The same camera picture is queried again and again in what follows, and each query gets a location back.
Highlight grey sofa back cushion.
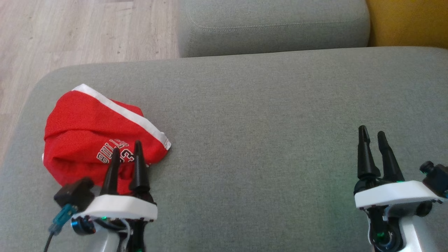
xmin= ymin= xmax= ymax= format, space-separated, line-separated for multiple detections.
xmin=178 ymin=0 xmax=371 ymax=58

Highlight black cable teal plug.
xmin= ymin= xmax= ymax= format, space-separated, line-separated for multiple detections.
xmin=44 ymin=205 xmax=78 ymax=252

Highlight red basketball jersey white sleeves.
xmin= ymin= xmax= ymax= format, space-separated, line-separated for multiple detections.
xmin=42 ymin=129 xmax=168 ymax=196

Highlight grey fabric sofa seat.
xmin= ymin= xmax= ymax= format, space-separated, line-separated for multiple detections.
xmin=0 ymin=47 xmax=448 ymax=252

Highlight red shorts white stripe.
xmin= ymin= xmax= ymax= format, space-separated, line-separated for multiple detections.
xmin=44 ymin=83 xmax=172 ymax=151

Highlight yellow cushion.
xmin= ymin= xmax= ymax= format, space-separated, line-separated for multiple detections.
xmin=365 ymin=0 xmax=448 ymax=49

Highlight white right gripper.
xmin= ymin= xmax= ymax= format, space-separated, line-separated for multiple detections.
xmin=353 ymin=125 xmax=448 ymax=218

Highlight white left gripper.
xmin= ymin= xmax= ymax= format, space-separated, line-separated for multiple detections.
xmin=72 ymin=140 xmax=158 ymax=236

